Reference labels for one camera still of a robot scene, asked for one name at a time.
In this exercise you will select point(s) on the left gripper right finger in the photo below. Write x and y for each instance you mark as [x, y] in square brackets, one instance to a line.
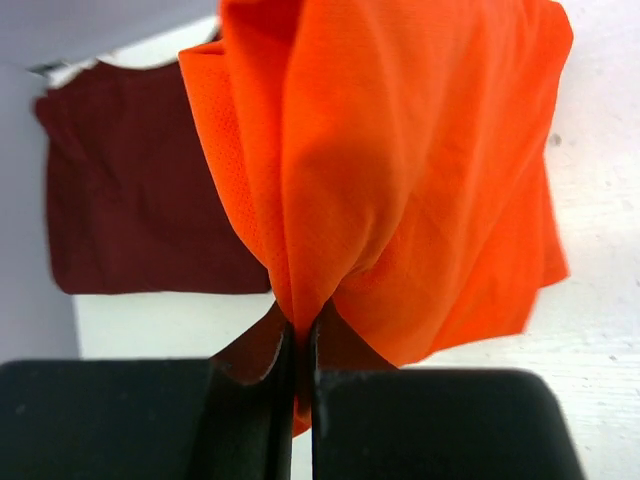
[335, 346]

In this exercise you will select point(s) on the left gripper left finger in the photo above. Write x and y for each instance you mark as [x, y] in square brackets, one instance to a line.
[245, 431]

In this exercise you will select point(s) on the folded dark red t-shirt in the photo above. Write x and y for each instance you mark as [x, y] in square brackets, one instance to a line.
[131, 205]

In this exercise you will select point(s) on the orange t-shirt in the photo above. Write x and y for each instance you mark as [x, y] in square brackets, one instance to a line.
[388, 157]

